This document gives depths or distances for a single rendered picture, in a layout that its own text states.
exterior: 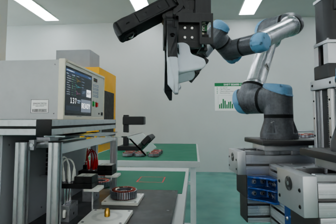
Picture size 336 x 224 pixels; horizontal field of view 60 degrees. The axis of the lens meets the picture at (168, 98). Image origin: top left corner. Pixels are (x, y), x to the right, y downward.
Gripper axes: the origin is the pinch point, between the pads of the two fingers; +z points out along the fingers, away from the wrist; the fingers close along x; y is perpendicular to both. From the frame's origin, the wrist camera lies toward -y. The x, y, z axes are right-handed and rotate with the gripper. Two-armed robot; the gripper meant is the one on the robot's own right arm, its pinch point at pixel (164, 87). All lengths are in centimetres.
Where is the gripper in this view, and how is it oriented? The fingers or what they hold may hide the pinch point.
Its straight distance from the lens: 119.2
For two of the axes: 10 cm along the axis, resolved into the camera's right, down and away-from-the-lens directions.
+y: 7.6, 6.3, -1.3
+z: -6.4, 7.7, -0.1
